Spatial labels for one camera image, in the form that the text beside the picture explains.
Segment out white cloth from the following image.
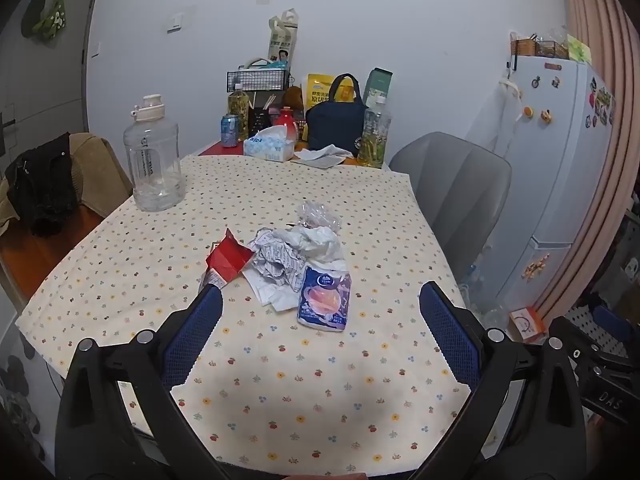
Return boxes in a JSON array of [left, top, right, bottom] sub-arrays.
[[291, 144, 353, 170]]

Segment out blue tissue box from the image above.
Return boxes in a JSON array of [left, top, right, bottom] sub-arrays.
[[243, 125, 297, 162]]

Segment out wire basket with wooden box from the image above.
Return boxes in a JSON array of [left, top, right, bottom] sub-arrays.
[[510, 32, 571, 58]]

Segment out grey door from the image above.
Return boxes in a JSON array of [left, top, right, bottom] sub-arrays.
[[0, 0, 103, 171]]

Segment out white tissue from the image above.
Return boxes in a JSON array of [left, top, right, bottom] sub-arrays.
[[294, 225, 347, 267]]

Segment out black wire basket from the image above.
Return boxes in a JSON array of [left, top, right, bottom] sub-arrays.
[[227, 67, 293, 93]]

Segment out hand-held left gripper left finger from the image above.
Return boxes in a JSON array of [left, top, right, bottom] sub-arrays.
[[55, 284, 236, 480]]

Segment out black jacket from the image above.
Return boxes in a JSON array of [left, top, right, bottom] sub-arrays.
[[5, 132, 81, 238]]

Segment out orange box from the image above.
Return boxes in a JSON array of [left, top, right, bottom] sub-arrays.
[[509, 306, 546, 343]]

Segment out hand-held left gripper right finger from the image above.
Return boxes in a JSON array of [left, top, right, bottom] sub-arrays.
[[410, 281, 587, 480]]

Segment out pink curtain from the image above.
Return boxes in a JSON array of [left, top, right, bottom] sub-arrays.
[[535, 0, 640, 321]]

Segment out yellow snack bag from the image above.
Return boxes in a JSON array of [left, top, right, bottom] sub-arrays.
[[306, 74, 342, 107]]

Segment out group of fridge magnets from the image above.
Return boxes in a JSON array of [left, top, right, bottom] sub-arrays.
[[520, 62, 617, 281]]

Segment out clear plastic wrapper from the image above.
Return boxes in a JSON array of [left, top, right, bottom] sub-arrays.
[[296, 200, 342, 233]]

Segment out blue snack packet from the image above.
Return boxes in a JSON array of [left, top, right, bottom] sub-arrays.
[[297, 266, 352, 332]]

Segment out white hanging bag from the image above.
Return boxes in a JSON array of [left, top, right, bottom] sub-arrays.
[[492, 75, 523, 166]]

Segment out red paper carton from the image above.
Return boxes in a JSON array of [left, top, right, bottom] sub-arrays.
[[199, 228, 257, 293]]

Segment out white refrigerator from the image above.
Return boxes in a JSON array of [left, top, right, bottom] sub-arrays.
[[492, 55, 618, 321]]

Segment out printed paper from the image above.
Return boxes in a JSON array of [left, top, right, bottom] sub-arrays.
[[242, 227, 307, 311]]

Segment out blue soda can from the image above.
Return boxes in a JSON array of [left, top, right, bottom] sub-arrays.
[[220, 114, 241, 148]]

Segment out navy lunch bag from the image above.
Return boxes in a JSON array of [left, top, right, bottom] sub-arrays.
[[305, 74, 365, 157]]

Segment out brown chair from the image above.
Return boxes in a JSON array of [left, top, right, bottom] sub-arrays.
[[70, 132, 133, 218]]

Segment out green box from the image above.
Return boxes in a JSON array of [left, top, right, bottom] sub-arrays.
[[364, 67, 395, 108]]

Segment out black utensil holder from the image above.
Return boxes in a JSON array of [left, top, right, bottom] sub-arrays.
[[248, 92, 278, 137]]

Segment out white paper bag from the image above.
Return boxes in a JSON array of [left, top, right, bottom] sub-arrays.
[[268, 8, 301, 68]]

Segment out large clear water jug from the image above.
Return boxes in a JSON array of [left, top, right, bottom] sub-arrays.
[[123, 94, 187, 212]]

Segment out yellow green paper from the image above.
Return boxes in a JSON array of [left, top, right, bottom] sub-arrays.
[[567, 35, 592, 63]]

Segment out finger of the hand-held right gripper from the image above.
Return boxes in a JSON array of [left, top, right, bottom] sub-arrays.
[[552, 305, 640, 376]]

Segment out green tea bottle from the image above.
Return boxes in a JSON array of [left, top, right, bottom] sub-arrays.
[[357, 94, 392, 169], [227, 86, 250, 142]]

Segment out green hanging hats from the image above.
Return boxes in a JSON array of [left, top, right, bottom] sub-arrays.
[[21, 0, 68, 41]]

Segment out grey chair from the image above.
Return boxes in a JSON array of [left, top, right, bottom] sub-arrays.
[[389, 131, 513, 283]]

